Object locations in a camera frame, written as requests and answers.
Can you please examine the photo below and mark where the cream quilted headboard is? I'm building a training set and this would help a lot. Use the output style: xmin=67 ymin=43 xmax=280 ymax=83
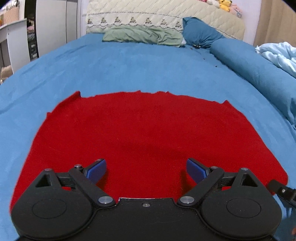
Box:
xmin=86 ymin=0 xmax=245 ymax=40

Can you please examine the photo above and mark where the beige curtain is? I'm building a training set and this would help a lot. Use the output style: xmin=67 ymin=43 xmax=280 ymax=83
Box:
xmin=253 ymin=0 xmax=296 ymax=46

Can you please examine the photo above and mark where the white plush toy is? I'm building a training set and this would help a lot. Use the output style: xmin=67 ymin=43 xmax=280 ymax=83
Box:
xmin=206 ymin=0 xmax=220 ymax=8

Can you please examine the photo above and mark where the light blue blanket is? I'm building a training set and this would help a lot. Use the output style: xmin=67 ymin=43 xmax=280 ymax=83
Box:
xmin=255 ymin=42 xmax=296 ymax=78

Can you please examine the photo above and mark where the dark blue pillow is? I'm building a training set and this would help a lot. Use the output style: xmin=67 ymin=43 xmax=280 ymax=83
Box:
xmin=182 ymin=17 xmax=225 ymax=49

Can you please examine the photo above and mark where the white grey wardrobe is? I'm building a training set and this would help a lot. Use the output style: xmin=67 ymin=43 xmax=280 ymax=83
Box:
xmin=23 ymin=1 xmax=80 ymax=61

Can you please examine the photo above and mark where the blue folded duvet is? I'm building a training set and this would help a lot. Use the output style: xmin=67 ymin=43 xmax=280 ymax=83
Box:
xmin=210 ymin=38 xmax=295 ymax=126

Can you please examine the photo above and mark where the beige bag on floor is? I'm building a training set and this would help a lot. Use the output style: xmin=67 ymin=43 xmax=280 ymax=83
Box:
xmin=0 ymin=65 xmax=13 ymax=84

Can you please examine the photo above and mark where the blue bed sheet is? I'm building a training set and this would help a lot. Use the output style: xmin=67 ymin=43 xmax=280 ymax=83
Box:
xmin=1 ymin=34 xmax=295 ymax=240

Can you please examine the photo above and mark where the red knit sweater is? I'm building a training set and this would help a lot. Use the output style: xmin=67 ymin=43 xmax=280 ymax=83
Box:
xmin=11 ymin=91 xmax=288 ymax=204

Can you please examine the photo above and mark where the yellow plush toy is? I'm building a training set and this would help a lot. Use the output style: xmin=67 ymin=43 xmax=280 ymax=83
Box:
xmin=219 ymin=0 xmax=232 ymax=12

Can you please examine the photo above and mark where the green pillow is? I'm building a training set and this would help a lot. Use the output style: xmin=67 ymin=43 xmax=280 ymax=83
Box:
xmin=102 ymin=26 xmax=186 ymax=47

